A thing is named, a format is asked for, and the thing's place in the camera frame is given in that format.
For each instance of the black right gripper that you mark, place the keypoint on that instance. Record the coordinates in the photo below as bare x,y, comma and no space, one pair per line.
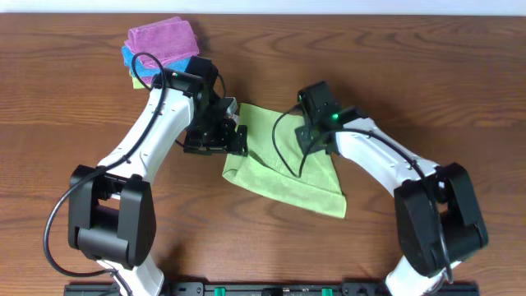
302,134

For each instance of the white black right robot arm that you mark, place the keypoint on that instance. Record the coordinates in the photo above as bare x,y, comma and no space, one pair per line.
438,218

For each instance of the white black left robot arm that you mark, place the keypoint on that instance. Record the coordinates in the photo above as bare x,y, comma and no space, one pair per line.
111,213

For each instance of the light green microfiber cloth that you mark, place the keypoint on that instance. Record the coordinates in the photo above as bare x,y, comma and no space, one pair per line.
272,168

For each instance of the folded blue cloth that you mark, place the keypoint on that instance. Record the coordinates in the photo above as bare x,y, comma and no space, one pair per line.
127,54

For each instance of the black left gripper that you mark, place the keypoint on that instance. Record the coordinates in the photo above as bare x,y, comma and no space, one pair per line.
237,138

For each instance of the top folded purple cloth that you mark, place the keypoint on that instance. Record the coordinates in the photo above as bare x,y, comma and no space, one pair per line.
169,41

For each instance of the bottom folded green cloth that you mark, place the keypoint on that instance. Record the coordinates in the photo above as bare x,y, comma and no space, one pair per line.
137,82

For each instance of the folded purple cloth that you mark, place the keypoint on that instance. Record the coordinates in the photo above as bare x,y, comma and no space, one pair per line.
169,41
145,73

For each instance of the lower folded purple cloth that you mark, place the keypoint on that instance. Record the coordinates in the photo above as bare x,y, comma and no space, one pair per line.
145,73

